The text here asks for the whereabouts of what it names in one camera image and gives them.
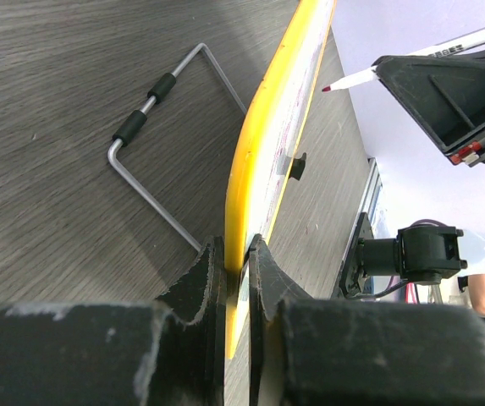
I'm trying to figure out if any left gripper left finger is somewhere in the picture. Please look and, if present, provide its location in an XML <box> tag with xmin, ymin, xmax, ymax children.
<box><xmin>0</xmin><ymin>237</ymin><xmax>226</xmax><ymax>405</ymax></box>

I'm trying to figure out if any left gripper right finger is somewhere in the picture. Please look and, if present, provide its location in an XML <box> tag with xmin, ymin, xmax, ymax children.
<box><xmin>248</xmin><ymin>236</ymin><xmax>485</xmax><ymax>405</ymax></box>

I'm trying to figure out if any pink-capped whiteboard marker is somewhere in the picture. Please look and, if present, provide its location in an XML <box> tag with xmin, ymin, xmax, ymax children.
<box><xmin>322</xmin><ymin>27</ymin><xmax>485</xmax><ymax>93</ymax></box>

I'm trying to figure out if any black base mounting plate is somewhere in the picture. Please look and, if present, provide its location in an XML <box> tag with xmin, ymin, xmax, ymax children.
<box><xmin>338</xmin><ymin>212</ymin><xmax>373</xmax><ymax>299</ymax></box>

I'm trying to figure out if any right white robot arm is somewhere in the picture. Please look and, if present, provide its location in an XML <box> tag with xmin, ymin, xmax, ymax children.
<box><xmin>332</xmin><ymin>50</ymin><xmax>485</xmax><ymax>299</ymax></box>

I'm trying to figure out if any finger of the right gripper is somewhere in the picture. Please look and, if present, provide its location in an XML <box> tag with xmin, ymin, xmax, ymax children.
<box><xmin>380</xmin><ymin>50</ymin><xmax>485</xmax><ymax>167</ymax></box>

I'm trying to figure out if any small orange-framed whiteboard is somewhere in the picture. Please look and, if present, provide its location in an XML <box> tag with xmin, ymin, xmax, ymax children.
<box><xmin>106</xmin><ymin>0</ymin><xmax>339</xmax><ymax>360</ymax></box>

